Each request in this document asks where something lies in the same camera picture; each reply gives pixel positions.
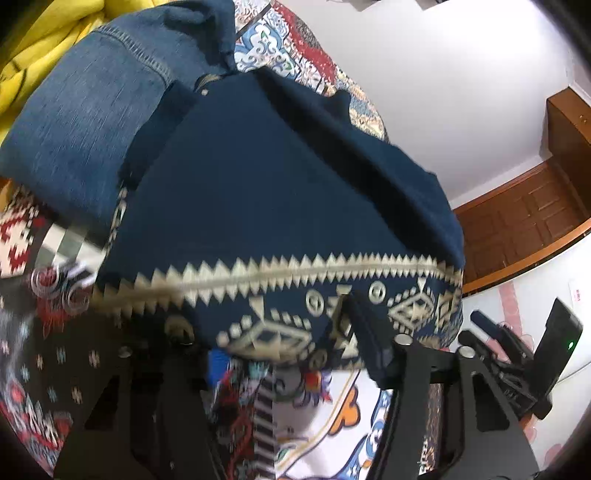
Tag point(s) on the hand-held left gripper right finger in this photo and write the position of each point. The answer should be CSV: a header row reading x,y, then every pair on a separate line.
x,y
371,344

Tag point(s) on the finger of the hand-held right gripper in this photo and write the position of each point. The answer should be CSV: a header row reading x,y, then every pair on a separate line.
x,y
487,323

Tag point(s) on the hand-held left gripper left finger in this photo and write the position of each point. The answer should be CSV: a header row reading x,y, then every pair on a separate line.
x,y
214,369

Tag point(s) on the navy patterned hoodie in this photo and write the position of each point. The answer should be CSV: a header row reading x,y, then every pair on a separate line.
x,y
277,194

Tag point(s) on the patchwork patterned bedspread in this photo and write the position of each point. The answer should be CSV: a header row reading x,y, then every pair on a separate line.
x,y
332,415

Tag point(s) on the brown wooden door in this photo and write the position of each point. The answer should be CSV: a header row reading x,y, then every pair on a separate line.
x,y
517,226

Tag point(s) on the brown wooden furniture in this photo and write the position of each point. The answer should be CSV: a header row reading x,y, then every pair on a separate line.
x,y
570,134

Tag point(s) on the blue denim jeans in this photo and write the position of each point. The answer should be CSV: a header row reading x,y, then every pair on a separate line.
x,y
92,129

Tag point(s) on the yellow cartoon blanket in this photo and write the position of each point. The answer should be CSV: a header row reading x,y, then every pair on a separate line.
x,y
41,50

